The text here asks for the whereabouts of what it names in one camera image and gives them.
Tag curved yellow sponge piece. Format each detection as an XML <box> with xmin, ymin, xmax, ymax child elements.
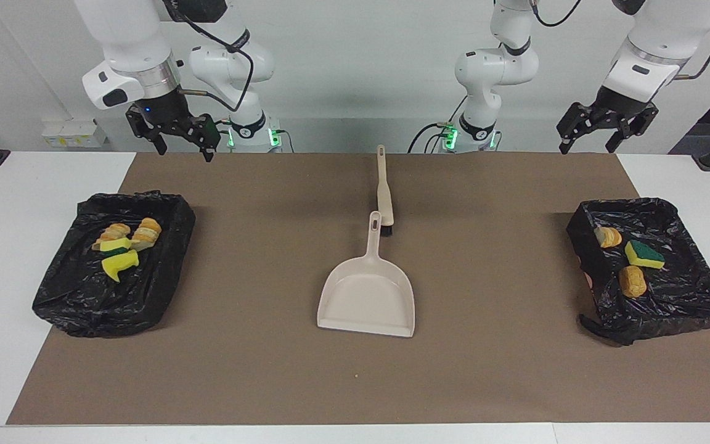
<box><xmin>101</xmin><ymin>249</ymin><xmax>140</xmax><ymax>283</ymax></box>

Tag brown oval bread roll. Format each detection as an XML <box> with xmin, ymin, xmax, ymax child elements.
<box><xmin>618</xmin><ymin>265</ymin><xmax>647</xmax><ymax>298</ymax></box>

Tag brown table mat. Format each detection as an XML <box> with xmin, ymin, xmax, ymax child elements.
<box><xmin>7</xmin><ymin>152</ymin><xmax>710</xmax><ymax>425</ymax></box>

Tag black bag lined bin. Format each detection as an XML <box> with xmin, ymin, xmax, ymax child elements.
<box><xmin>566</xmin><ymin>197</ymin><xmax>710</xmax><ymax>346</ymax></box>
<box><xmin>32</xmin><ymin>190</ymin><xmax>196</xmax><ymax>338</ymax></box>

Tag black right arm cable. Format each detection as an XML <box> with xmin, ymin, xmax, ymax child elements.
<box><xmin>163</xmin><ymin>0</ymin><xmax>255</xmax><ymax>113</ymax></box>

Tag pale bread chunk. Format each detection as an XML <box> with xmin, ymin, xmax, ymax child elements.
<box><xmin>91</xmin><ymin>223</ymin><xmax>131</xmax><ymax>251</ymax></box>

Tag white wall power box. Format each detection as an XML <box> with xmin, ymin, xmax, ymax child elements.
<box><xmin>42</xmin><ymin>119</ymin><xmax>109</xmax><ymax>149</ymax></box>

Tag black base cable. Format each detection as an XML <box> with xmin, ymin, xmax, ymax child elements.
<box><xmin>407</xmin><ymin>121</ymin><xmax>454</xmax><ymax>154</ymax></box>
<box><xmin>199</xmin><ymin>120</ymin><xmax>232</xmax><ymax>153</ymax></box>

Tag pale striped pastry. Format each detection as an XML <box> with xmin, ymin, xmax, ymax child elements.
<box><xmin>130</xmin><ymin>217</ymin><xmax>163</xmax><ymax>252</ymax></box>

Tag yellow sponge with green pad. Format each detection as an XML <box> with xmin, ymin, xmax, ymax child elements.
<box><xmin>99</xmin><ymin>237</ymin><xmax>133</xmax><ymax>257</ymax></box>

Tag beige hand brush black bristles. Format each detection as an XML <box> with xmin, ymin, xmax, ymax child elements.
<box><xmin>375</xmin><ymin>144</ymin><xmax>395</xmax><ymax>237</ymax></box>

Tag beige plastic dustpan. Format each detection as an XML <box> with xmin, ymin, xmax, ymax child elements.
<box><xmin>317</xmin><ymin>211</ymin><xmax>416</xmax><ymax>338</ymax></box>

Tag small orange striped croissant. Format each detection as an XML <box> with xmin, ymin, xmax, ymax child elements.
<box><xmin>595</xmin><ymin>226</ymin><xmax>623</xmax><ymax>249</ymax></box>

